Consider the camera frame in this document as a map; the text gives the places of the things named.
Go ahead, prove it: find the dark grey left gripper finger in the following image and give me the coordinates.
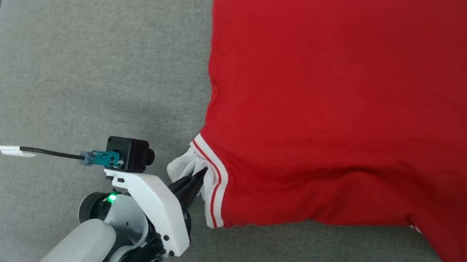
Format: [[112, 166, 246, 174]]
[[174, 169, 215, 213], [167, 167, 211, 196]]

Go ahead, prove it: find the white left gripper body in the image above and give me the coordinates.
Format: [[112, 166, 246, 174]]
[[104, 156, 196, 262]]

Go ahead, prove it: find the red garment with white trim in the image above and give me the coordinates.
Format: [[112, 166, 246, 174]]
[[137, 0, 467, 262]]

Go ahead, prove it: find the thin black cable with white tag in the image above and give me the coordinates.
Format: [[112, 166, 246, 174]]
[[0, 126, 86, 175]]

